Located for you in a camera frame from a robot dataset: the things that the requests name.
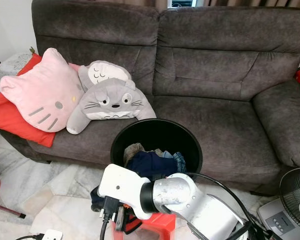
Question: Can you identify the red plastic stool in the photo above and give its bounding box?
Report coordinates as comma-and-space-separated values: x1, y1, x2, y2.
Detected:
110, 212, 163, 240

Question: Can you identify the grey brown cloth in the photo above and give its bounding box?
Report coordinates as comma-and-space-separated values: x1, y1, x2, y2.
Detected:
122, 142, 146, 163

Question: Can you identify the blue denim garment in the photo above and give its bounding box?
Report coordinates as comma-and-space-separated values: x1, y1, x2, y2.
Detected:
172, 152, 186, 173

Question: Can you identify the black round laundry basket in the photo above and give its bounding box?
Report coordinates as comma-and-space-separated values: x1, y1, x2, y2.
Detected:
110, 118, 204, 183

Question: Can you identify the grey Totoro plush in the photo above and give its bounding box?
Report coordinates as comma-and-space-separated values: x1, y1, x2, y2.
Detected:
67, 60, 157, 135

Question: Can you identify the red cushion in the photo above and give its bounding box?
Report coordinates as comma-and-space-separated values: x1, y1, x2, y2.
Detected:
0, 52, 78, 148

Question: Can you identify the pink cat face pillow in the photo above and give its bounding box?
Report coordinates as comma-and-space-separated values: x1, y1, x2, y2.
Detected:
0, 47, 86, 133

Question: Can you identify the grey fabric sofa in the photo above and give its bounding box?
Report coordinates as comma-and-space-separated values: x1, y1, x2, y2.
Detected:
0, 0, 300, 196

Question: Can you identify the black grille standing fan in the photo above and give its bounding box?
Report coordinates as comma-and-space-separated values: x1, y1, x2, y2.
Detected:
256, 166, 300, 240

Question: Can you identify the side table white lace cloth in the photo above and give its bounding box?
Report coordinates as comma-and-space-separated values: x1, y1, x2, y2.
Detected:
0, 47, 33, 77

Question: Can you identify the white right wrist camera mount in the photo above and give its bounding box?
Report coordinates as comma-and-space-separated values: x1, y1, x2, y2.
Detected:
97, 163, 153, 220

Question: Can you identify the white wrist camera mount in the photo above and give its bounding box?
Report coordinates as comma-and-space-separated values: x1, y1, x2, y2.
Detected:
97, 163, 153, 220
40, 228, 64, 240

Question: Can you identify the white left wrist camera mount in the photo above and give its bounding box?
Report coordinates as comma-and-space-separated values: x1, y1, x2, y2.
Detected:
40, 228, 64, 240

